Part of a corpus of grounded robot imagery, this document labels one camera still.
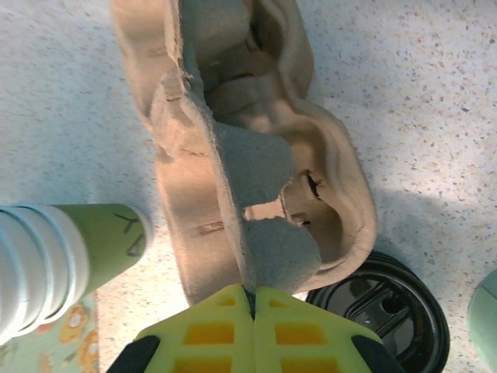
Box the black plastic cup lids stack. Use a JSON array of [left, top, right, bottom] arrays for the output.
[[306, 250, 451, 373]]

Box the green printed paper bag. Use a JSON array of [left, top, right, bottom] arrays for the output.
[[0, 293, 100, 373]]

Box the nested green paper cup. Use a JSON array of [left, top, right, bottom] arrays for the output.
[[15, 205, 51, 333], [0, 204, 26, 347], [38, 205, 92, 319]]

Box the pale green ceramic mug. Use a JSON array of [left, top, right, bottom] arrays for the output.
[[467, 267, 497, 373]]

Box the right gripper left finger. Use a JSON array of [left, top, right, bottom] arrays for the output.
[[110, 283, 256, 373]]

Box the beige pulp cup carrier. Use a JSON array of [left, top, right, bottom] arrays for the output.
[[110, 0, 378, 312]]

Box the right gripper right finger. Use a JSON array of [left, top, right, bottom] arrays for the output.
[[252, 286, 407, 373]]

